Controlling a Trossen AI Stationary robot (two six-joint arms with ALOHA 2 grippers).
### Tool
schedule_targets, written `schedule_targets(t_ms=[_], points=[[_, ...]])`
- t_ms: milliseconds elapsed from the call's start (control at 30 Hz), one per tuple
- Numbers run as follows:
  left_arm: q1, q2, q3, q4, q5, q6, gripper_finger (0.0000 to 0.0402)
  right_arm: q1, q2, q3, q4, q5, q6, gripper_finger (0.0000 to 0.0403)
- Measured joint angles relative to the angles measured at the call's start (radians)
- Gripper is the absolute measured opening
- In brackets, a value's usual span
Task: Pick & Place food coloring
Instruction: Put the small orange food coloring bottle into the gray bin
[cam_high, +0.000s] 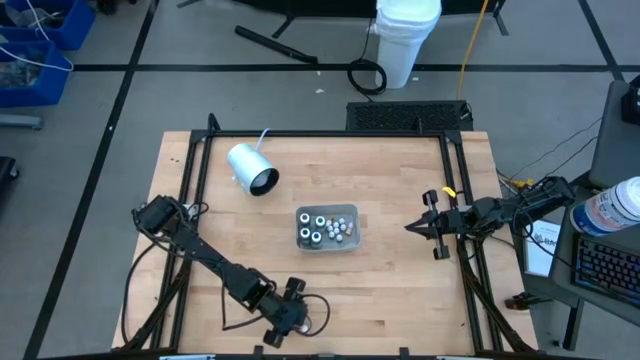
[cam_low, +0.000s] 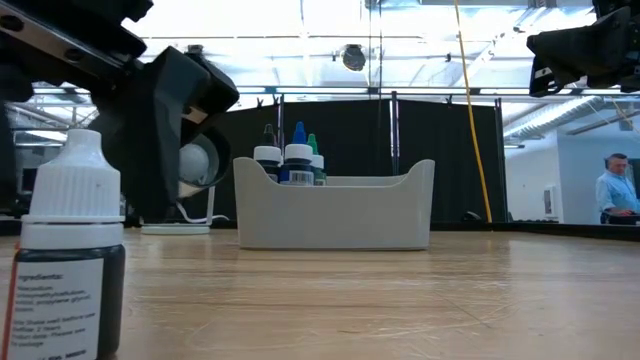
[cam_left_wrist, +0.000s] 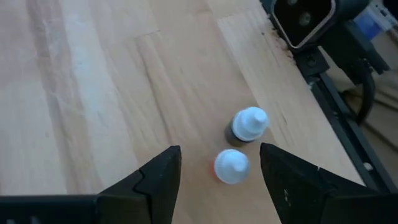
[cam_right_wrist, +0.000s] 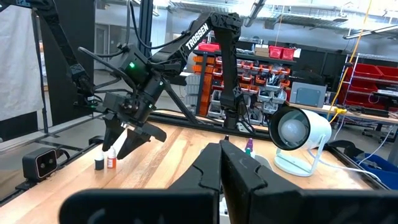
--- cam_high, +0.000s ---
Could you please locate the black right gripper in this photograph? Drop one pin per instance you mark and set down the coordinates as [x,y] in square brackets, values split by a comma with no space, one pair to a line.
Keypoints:
[447,220]

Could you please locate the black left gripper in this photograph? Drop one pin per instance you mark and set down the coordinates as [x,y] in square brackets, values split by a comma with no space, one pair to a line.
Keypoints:
[287,312]

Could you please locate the gray plastic bin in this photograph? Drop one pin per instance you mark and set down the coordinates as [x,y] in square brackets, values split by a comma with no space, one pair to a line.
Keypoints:
[327,246]

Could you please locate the blue food coloring bottle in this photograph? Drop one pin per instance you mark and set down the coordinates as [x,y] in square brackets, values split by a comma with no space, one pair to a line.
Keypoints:
[316,237]

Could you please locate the black food coloring bottle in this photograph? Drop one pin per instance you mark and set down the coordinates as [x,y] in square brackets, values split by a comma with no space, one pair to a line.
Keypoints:
[305,233]

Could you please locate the green food coloring bottle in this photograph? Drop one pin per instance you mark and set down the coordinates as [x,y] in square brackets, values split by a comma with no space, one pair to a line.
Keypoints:
[320,220]

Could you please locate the purple food coloring bottle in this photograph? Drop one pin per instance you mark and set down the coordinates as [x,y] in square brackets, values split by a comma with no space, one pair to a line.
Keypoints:
[304,218]

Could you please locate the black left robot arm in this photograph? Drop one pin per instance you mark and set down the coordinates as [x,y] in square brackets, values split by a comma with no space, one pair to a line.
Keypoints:
[215,262]

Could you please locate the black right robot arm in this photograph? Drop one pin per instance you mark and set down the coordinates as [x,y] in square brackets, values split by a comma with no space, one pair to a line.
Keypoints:
[525,205]

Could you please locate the yellow tag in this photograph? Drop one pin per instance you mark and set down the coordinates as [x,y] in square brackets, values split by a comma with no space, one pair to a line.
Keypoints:
[448,191]

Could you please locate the black perforated case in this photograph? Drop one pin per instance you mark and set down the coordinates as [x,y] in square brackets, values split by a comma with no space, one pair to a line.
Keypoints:
[407,117]

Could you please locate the white paper sheet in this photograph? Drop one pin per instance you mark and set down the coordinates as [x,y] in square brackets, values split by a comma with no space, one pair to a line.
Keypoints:
[542,250]

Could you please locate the black bar clamp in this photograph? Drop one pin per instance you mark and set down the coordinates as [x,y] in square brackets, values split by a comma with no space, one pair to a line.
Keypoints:
[525,301]

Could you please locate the gray computer desk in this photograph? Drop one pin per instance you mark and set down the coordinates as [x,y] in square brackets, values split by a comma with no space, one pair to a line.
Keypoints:
[560,290]

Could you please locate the white spot lamp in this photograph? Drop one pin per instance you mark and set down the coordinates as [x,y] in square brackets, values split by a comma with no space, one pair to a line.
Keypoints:
[245,165]

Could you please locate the white trash can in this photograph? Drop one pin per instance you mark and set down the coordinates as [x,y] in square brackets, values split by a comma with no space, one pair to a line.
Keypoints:
[405,45]

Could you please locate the computer keyboard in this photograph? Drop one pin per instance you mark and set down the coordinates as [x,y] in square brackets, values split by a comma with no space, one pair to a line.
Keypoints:
[607,270]

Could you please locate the white wipes canister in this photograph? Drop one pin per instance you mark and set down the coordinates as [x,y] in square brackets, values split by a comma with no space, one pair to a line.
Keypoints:
[612,207]

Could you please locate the black rod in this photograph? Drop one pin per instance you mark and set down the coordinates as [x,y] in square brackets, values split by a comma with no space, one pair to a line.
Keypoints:
[275,45]

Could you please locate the gray bar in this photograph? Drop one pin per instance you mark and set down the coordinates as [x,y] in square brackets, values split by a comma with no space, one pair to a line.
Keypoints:
[20,121]

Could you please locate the blue storage bin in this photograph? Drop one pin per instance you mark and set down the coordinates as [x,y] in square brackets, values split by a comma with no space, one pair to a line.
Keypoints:
[45,85]
[75,25]

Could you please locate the black frame clamp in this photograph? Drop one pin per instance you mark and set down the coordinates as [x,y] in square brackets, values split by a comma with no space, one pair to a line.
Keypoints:
[258,349]
[404,350]

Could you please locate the black metal table frame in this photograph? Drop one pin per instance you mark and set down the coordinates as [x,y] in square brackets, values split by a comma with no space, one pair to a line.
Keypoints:
[325,134]

